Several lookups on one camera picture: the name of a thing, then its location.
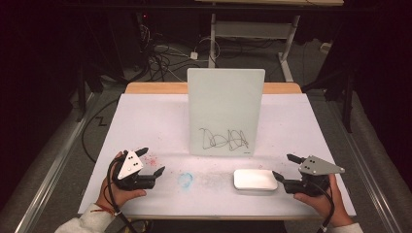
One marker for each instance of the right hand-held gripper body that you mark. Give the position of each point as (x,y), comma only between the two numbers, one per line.
(315,166)

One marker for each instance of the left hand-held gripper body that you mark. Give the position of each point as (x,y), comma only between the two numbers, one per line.
(129,166)

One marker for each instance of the white board eraser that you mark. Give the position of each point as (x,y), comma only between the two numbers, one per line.
(255,179)

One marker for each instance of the person's left hand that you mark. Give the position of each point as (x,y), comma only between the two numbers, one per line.
(118,195)

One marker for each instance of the person's right hand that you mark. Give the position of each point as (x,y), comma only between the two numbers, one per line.
(324,205)

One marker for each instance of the white paper table sheet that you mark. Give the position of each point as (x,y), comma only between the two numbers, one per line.
(155,123)

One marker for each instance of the black metal stand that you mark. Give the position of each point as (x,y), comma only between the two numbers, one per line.
(81,97)
(348,106)

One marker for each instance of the white scribbled whiteboard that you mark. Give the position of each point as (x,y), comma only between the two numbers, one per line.
(226,103)

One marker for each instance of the white power adapter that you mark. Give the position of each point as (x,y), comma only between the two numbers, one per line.
(193,55)

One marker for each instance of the white power strip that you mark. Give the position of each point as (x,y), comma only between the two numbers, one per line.
(325,47)

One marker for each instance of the aluminium floor rail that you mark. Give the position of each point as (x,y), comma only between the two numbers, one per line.
(366,181)
(48,181)

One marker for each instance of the white metal desk frame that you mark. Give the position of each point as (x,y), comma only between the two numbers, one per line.
(249,29)

